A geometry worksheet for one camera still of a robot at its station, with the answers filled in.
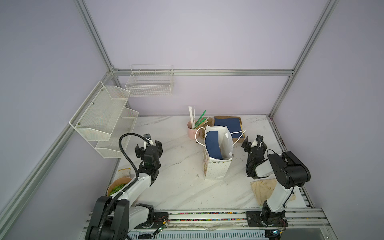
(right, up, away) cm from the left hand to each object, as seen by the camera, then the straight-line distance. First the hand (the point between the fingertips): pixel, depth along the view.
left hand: (146, 143), depth 84 cm
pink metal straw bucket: (+25, +6, +17) cm, 31 cm away
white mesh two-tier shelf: (-22, +14, -6) cm, 27 cm away
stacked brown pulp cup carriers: (+40, +13, +28) cm, 51 cm away
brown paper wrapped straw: (+35, +13, +9) cm, 38 cm away
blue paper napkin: (+38, -1, 0) cm, 38 cm away
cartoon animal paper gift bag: (+39, -12, -9) cm, 42 cm away
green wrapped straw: (+30, +12, +16) cm, 37 cm away
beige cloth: (+67, -26, -1) cm, 72 cm away
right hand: (+66, +3, +9) cm, 66 cm away
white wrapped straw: (+26, +15, +18) cm, 35 cm away
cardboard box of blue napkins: (+58, +11, +27) cm, 65 cm away
